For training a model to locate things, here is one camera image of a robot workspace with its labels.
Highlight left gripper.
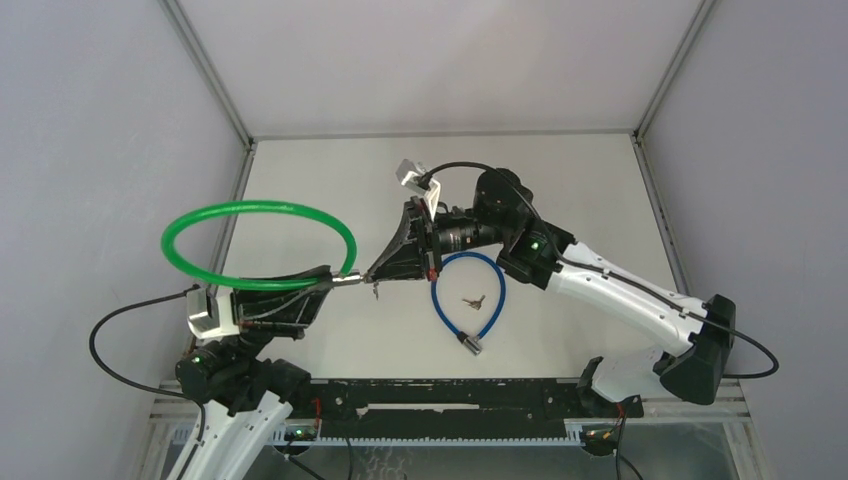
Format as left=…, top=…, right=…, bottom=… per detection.
left=224, top=263, right=336, bottom=365

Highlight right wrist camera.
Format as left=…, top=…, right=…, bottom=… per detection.
left=396, top=159, right=441, bottom=220

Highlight blue cable lock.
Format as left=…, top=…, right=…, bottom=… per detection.
left=430, top=251, right=508, bottom=357

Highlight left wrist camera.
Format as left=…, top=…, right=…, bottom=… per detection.
left=185, top=288, right=241, bottom=341

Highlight blue lock keys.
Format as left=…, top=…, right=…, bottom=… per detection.
left=463, top=295, right=486, bottom=310

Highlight camera cable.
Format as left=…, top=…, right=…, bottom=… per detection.
left=87, top=284, right=207, bottom=480
left=420, top=161, right=781, bottom=382

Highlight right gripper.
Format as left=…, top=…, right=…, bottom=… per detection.
left=366, top=198, right=508, bottom=284

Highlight left camera cable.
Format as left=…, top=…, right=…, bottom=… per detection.
left=87, top=284, right=207, bottom=480

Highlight right camera cable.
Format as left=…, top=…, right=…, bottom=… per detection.
left=420, top=161, right=781, bottom=382

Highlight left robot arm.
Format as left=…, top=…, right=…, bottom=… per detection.
left=169, top=265, right=334, bottom=479

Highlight white cable duct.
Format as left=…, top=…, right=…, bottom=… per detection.
left=171, top=425, right=320, bottom=446

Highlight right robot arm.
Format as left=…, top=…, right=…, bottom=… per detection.
left=364, top=162, right=736, bottom=416

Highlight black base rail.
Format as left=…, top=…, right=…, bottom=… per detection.
left=289, top=378, right=644, bottom=441

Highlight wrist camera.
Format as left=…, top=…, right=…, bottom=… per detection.
left=396, top=159, right=441, bottom=220
left=185, top=288, right=241, bottom=341

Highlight green cable lock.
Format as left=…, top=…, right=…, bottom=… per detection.
left=160, top=199, right=364, bottom=293

